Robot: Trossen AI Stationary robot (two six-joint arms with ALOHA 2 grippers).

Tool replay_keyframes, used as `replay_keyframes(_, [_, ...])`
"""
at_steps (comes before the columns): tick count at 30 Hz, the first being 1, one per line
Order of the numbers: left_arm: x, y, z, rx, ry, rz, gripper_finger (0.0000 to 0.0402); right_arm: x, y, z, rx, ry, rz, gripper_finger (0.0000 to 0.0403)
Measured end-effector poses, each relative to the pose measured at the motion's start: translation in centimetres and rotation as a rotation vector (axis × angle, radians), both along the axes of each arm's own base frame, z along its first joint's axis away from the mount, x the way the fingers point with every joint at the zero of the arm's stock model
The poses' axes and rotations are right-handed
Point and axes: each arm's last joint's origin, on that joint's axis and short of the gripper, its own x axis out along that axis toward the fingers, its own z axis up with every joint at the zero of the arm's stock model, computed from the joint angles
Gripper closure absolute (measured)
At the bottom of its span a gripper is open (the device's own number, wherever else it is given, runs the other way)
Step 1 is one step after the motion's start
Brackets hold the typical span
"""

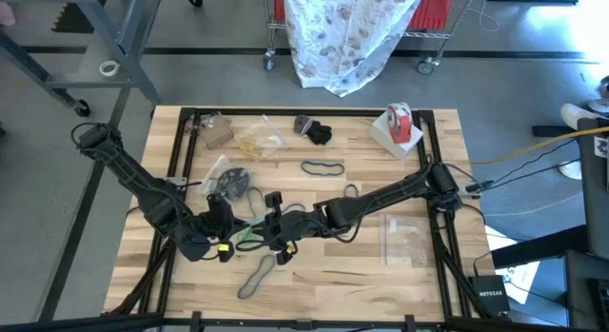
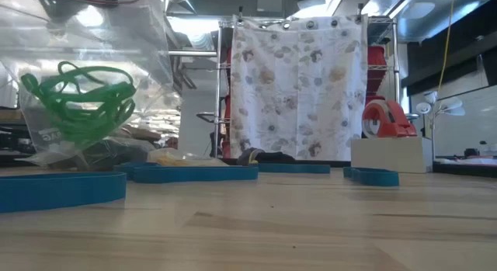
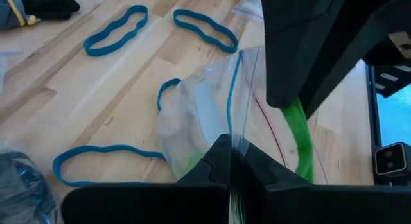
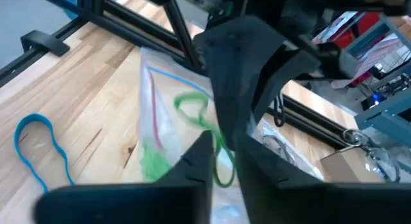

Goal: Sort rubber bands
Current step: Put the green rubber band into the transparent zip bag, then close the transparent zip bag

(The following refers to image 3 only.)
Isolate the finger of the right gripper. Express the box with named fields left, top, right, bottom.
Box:
left=259, top=0, right=349, bottom=108
left=298, top=0, right=401, bottom=119

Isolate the teal rubber band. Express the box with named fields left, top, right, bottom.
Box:
left=157, top=78, right=182, bottom=112

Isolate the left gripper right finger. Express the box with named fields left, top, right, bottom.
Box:
left=239, top=142, right=411, bottom=224

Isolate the black fixed camera box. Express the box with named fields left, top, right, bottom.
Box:
left=374, top=142, right=408, bottom=186

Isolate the grey black work glove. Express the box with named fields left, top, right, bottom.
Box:
left=0, top=0, right=81, bottom=30

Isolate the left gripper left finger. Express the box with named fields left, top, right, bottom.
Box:
left=60, top=134, right=232, bottom=224

